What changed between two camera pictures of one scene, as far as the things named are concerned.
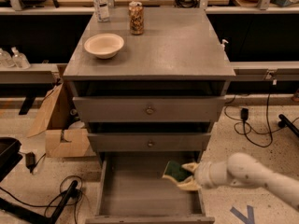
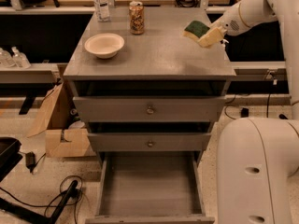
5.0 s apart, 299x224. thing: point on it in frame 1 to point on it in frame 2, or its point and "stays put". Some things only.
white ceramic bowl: x=105 y=46 stays put
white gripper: x=205 y=175 to x=229 y=21
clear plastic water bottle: x=100 y=3 stays put
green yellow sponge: x=177 y=173 to x=195 y=30
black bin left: x=9 y=155 stays put
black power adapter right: x=244 y=114 stays put
